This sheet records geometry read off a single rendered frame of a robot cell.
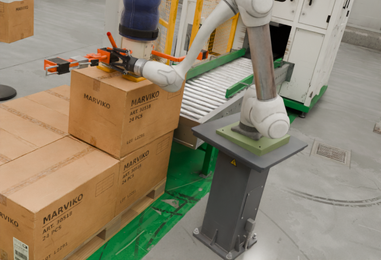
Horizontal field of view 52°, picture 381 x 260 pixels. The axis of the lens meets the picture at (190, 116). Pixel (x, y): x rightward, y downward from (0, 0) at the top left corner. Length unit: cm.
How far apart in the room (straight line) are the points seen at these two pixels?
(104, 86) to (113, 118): 18
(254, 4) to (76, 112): 119
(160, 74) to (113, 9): 194
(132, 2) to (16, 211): 118
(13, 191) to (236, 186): 117
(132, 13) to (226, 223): 133
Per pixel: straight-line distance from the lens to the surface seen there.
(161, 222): 270
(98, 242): 249
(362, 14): 1121
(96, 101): 222
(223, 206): 243
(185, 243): 258
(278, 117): 194
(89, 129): 231
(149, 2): 221
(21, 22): 402
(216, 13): 195
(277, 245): 278
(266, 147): 213
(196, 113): 302
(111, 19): 381
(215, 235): 256
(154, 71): 193
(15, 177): 209
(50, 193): 197
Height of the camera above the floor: 170
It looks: 24 degrees down
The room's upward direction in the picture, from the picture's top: 10 degrees clockwise
